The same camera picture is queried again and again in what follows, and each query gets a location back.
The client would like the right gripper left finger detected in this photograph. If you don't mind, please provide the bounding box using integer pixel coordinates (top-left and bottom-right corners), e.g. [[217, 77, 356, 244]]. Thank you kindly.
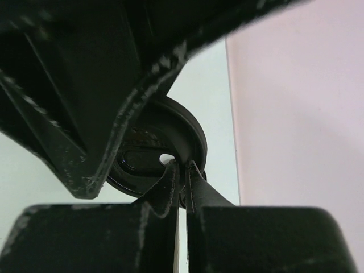
[[1, 161, 180, 272]]

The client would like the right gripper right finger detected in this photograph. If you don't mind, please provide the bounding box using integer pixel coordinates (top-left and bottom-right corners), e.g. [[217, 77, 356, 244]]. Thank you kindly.
[[185, 162, 357, 272]]

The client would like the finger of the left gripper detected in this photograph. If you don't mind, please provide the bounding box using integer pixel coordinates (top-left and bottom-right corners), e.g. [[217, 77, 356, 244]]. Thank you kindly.
[[1, 1, 293, 199]]

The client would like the black cup lid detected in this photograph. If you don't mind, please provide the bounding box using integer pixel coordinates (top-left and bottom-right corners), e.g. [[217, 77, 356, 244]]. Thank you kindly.
[[106, 97, 208, 197]]

